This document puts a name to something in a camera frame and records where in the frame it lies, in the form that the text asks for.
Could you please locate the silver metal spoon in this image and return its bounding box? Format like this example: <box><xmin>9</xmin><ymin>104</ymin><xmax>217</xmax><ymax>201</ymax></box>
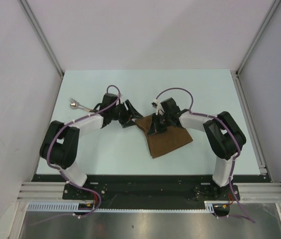
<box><xmin>70</xmin><ymin>102</ymin><xmax>91</xmax><ymax>112</ymax></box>

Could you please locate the white slotted cable duct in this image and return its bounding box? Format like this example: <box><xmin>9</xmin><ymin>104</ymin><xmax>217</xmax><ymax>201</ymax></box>
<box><xmin>26</xmin><ymin>201</ymin><xmax>229</xmax><ymax>215</ymax></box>

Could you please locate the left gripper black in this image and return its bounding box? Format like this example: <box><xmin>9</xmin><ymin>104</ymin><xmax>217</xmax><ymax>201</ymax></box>
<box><xmin>110</xmin><ymin>100</ymin><xmax>143</xmax><ymax>128</ymax></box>

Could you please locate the aluminium frame rail front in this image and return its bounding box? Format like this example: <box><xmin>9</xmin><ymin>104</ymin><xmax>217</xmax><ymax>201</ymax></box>
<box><xmin>17</xmin><ymin>182</ymin><xmax>281</xmax><ymax>203</ymax></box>

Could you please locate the brown cloth napkin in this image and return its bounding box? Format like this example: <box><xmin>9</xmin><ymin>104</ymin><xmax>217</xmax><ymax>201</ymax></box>
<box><xmin>135</xmin><ymin>116</ymin><xmax>193</xmax><ymax>158</ymax></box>

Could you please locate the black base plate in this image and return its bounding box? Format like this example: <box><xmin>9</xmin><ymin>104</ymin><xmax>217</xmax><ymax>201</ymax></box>
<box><xmin>32</xmin><ymin>174</ymin><xmax>272</xmax><ymax>202</ymax></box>

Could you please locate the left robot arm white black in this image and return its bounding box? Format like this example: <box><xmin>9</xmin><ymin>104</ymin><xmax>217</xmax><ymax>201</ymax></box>
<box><xmin>39</xmin><ymin>93</ymin><xmax>143</xmax><ymax>199</ymax></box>

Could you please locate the aluminium frame post right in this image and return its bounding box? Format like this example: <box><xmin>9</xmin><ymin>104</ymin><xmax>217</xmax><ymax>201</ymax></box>
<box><xmin>235</xmin><ymin>0</ymin><xmax>281</xmax><ymax>76</ymax></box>

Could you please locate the aluminium frame post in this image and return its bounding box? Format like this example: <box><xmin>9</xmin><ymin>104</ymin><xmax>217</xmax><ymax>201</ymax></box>
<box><xmin>235</xmin><ymin>0</ymin><xmax>281</xmax><ymax>76</ymax></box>
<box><xmin>18</xmin><ymin>0</ymin><xmax>65</xmax><ymax>77</ymax></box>

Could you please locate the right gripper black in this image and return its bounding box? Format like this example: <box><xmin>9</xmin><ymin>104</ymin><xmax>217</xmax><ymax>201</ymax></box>
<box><xmin>148</xmin><ymin>112</ymin><xmax>172</xmax><ymax>136</ymax></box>

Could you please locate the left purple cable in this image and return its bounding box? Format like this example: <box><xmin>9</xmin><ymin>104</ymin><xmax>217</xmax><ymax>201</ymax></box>
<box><xmin>30</xmin><ymin>85</ymin><xmax>122</xmax><ymax>226</ymax></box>

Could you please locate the aluminium frame post left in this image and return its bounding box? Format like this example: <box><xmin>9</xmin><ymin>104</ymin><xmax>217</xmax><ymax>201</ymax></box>
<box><xmin>18</xmin><ymin>0</ymin><xmax>65</xmax><ymax>77</ymax></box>

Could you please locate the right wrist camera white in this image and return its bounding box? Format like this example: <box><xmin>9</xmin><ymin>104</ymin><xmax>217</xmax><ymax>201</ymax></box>
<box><xmin>151</xmin><ymin>99</ymin><xmax>165</xmax><ymax>115</ymax></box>

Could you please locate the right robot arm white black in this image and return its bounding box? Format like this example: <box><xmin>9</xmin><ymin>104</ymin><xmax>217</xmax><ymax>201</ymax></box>
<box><xmin>147</xmin><ymin>98</ymin><xmax>246</xmax><ymax>200</ymax></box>

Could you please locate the silver metal fork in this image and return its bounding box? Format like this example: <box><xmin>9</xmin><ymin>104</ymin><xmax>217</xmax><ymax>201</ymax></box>
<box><xmin>69</xmin><ymin>98</ymin><xmax>89</xmax><ymax>111</ymax></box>

